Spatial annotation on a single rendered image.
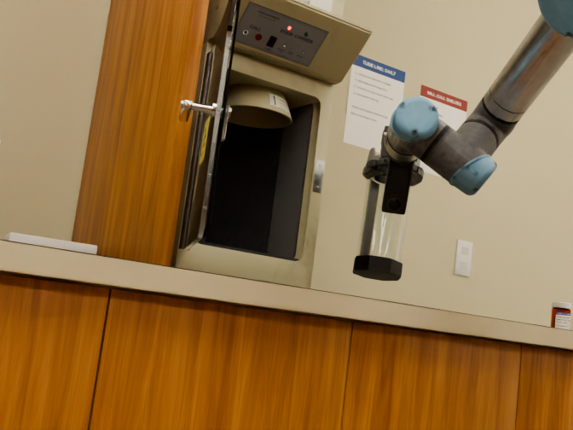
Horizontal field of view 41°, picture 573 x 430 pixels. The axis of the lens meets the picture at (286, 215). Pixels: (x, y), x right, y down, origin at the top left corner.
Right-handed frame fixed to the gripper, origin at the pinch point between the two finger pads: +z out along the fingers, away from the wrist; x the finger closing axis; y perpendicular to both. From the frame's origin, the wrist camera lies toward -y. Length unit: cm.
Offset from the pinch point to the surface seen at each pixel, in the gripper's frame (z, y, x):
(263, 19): -16.5, 24.1, 30.3
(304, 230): 7.8, -11.7, 16.0
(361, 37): -5.9, 28.2, 10.7
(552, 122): 110, 63, -64
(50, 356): -49, -46, 47
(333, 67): -1.9, 22.5, 15.4
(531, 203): 108, 31, -59
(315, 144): 6.5, 7.5, 16.7
